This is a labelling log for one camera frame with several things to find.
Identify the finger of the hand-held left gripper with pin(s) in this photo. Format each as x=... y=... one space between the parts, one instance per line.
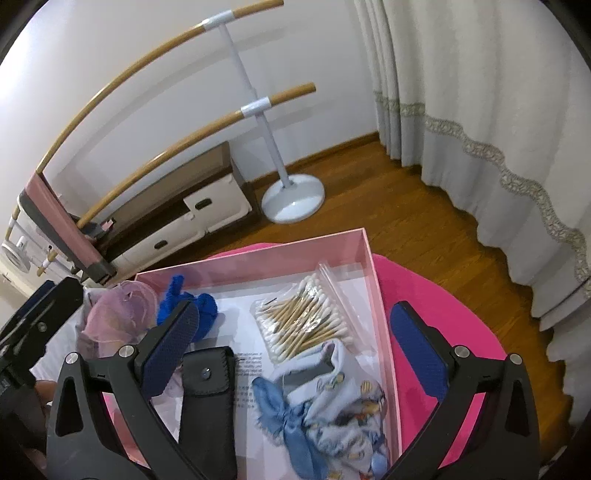
x=64 y=304
x=34 y=297

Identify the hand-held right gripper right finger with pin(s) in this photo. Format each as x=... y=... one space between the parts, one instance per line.
x=415 y=346

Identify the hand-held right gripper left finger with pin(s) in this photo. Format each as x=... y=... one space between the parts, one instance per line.
x=171 y=350

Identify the royal blue knitted cloth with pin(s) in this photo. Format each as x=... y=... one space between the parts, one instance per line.
x=207 y=309

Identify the pink mesh pouch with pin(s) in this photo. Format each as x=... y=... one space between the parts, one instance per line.
x=120 y=309

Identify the black leather case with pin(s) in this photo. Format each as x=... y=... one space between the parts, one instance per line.
x=207 y=415

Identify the white printed baby cloth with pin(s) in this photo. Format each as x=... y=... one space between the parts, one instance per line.
x=341 y=429

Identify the bag of cotton swabs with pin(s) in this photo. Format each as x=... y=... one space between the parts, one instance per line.
x=300 y=318

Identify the blue denim bow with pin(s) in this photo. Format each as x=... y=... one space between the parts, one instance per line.
x=295 y=429

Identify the pink cardboard box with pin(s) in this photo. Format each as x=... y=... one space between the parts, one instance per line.
x=295 y=249

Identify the person's left hand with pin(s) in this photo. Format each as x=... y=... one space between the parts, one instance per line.
x=45 y=393

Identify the bright pink tablecloth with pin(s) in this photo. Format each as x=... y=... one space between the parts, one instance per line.
x=480 y=337

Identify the pink and grey mat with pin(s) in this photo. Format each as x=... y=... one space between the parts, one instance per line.
x=60 y=217

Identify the brown and white low cabinet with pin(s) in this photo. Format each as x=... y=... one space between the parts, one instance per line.
x=184 y=203

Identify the white barre stand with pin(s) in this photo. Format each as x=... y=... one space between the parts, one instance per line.
x=293 y=203

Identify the cream curtain with lace trim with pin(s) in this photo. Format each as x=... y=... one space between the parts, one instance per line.
x=485 y=69

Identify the short wooden barre rail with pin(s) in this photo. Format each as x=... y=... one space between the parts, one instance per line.
x=295 y=92

